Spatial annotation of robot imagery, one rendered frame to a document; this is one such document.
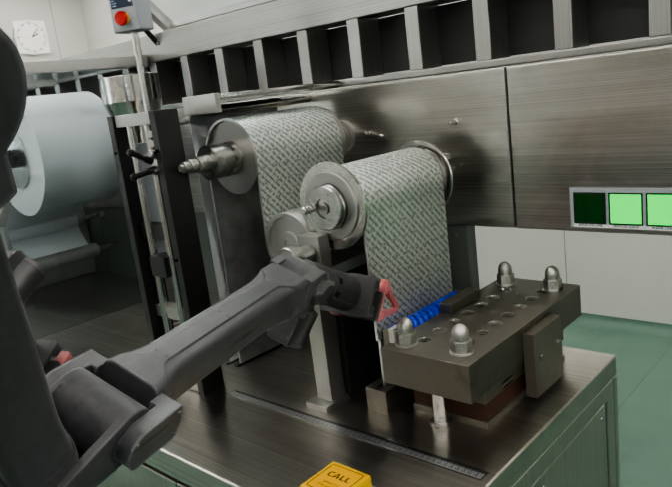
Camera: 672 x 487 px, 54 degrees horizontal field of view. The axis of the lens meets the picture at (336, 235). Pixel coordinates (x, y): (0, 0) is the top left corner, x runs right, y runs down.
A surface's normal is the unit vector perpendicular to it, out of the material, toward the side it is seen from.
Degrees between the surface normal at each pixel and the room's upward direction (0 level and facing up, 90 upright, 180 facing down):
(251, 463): 0
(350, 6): 90
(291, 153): 92
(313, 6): 90
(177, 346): 27
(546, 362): 90
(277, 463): 0
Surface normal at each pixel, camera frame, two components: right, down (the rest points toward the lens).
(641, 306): -0.66, 0.24
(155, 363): 0.30, -0.87
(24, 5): 0.74, 0.05
